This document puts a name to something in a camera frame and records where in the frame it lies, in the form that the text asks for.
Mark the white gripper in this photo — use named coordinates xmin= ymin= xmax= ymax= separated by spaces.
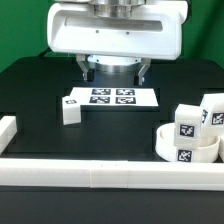
xmin=47 ymin=0 xmax=187 ymax=85

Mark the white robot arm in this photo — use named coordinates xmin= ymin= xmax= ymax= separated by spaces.
xmin=47 ymin=0 xmax=190 ymax=85

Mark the white marker sheet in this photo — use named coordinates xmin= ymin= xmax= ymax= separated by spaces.
xmin=70 ymin=87 xmax=158 ymax=107

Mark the black thick cable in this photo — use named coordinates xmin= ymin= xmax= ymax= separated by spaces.
xmin=37 ymin=48 xmax=54 ymax=59

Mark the white left fence wall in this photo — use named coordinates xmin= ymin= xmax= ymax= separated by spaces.
xmin=0 ymin=116 xmax=17 ymax=155

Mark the white front fence wall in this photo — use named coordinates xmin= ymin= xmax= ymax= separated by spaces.
xmin=0 ymin=158 xmax=224 ymax=191

